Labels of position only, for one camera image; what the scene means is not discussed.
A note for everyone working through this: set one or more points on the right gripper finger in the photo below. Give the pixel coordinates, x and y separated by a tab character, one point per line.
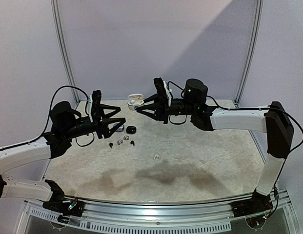
147	112
153	98

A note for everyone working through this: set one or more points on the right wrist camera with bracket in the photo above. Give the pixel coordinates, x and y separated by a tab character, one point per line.
163	91

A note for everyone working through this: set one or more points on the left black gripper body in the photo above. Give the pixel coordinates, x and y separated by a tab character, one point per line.
99	126

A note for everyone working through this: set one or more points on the aluminium frame post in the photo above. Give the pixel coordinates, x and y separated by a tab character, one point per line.
250	51
61	40

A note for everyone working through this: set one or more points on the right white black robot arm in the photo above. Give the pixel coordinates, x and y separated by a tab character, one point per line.
271	120

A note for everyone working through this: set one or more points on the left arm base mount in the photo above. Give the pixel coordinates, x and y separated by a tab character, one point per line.
67	206

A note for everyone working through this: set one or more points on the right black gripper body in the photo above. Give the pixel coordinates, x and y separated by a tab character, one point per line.
161	103

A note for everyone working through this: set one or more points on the right aluminium frame post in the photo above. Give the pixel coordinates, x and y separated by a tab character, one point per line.
250	51

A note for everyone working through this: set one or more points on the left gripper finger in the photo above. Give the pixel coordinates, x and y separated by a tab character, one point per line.
111	125
108	110

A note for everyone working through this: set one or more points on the black charging case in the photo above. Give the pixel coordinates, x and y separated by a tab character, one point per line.
131	129

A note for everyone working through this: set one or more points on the aluminium front rail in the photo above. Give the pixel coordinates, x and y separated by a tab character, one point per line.
211	217

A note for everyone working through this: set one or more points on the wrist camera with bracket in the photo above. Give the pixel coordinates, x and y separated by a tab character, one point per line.
94	102
163	91

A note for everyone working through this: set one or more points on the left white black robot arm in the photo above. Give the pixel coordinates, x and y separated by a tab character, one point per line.
67	124

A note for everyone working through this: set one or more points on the left aluminium frame post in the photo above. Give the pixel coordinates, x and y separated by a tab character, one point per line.
61	40

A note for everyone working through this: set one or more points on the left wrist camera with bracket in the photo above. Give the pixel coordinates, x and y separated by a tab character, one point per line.
94	102

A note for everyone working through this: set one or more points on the silver clip earbud left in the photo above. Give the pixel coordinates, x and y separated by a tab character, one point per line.
120	141

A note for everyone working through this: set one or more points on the cream earbud charging case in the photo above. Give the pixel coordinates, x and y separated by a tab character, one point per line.
135	101

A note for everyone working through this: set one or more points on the blue oval charging case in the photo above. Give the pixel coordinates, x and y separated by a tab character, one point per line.
120	129

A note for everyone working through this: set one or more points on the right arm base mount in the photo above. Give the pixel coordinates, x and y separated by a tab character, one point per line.
261	206

